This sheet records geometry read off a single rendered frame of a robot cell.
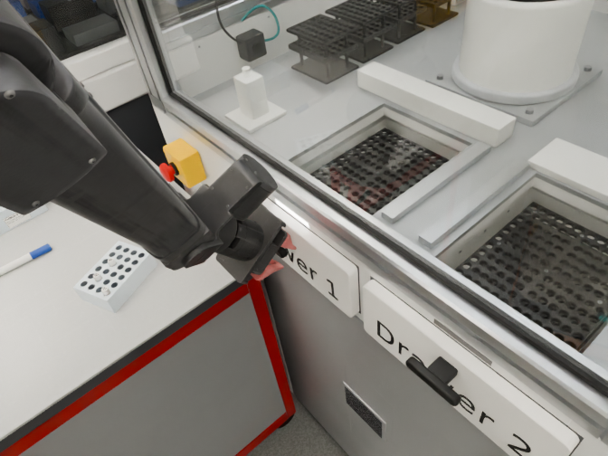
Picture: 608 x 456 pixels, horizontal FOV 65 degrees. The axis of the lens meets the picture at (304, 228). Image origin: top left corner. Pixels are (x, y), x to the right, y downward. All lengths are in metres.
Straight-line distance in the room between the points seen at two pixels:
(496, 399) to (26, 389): 0.71
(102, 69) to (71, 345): 0.74
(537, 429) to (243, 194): 0.40
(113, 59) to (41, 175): 1.22
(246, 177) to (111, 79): 0.92
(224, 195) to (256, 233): 0.11
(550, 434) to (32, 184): 0.52
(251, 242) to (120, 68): 0.88
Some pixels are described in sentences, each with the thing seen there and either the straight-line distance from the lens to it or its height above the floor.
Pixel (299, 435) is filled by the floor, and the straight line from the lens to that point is 1.56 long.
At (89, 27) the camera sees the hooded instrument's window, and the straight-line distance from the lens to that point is 1.39.
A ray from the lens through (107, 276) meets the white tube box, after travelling 0.96.
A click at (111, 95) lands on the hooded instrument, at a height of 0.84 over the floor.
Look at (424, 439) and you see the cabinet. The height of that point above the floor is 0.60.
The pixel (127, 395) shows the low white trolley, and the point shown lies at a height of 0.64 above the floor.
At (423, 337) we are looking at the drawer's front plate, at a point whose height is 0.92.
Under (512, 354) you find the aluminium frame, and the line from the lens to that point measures 0.55.
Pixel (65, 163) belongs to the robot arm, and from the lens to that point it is 0.20.
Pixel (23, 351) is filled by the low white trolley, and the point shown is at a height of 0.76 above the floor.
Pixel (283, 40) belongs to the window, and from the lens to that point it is 0.59.
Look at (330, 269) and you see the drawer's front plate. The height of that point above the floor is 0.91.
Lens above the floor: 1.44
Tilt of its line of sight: 45 degrees down
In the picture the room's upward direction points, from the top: 9 degrees counter-clockwise
